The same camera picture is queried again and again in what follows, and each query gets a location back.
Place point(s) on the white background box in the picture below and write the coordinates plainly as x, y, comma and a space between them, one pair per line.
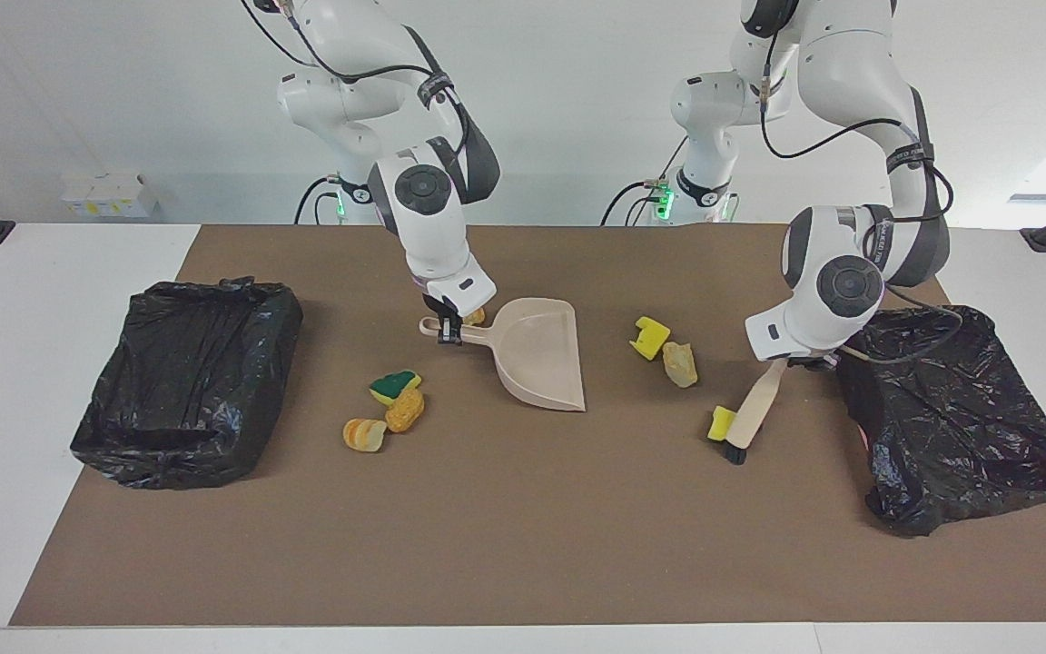
105, 200

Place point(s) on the pale crusty toy bread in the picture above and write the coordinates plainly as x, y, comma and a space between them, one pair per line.
680, 365

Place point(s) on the beige plastic dustpan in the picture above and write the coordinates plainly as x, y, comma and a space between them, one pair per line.
541, 354

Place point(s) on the brown table mat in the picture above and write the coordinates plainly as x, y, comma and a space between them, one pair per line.
487, 572

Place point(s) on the toy croissant piece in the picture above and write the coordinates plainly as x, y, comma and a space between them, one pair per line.
476, 317

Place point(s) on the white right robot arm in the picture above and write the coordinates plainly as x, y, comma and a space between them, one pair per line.
432, 236

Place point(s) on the striped toy bread piece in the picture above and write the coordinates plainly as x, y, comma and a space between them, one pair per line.
363, 435

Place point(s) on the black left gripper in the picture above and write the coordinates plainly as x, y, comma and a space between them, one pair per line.
815, 361

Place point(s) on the black bag lined bin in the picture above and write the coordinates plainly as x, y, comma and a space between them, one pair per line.
187, 381
950, 427

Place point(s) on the yellow and green sponge piece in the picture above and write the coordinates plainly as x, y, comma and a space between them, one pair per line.
393, 388
652, 338
721, 424

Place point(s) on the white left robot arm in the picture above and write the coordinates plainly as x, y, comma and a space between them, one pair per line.
850, 82

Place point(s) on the beige hand brush black bristles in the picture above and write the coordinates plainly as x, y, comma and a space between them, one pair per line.
754, 409

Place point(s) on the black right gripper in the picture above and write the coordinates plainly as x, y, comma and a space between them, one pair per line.
443, 305

